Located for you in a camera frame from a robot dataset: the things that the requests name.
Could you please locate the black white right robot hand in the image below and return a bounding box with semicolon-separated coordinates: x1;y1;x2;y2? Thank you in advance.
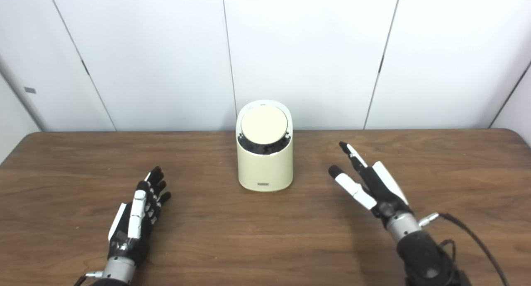
328;141;414;226

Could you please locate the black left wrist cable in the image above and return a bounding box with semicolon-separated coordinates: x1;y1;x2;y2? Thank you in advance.
74;271;104;286

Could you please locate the cream-colored bin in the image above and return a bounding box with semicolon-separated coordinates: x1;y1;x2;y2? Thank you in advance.
236;99;293;192

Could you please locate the black bin liner bag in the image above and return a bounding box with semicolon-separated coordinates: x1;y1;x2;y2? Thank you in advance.
237;131;292;155

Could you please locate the cream round bin lid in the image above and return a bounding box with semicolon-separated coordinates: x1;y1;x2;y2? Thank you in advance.
241;105;288;145

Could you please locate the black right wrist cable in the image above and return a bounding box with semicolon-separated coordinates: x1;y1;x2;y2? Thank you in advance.
418;212;510;286

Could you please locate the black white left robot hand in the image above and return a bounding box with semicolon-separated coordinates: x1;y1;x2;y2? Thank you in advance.
108;166;172;267

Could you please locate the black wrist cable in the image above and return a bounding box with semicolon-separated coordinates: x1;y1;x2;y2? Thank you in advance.
74;271;104;286
418;212;510;286

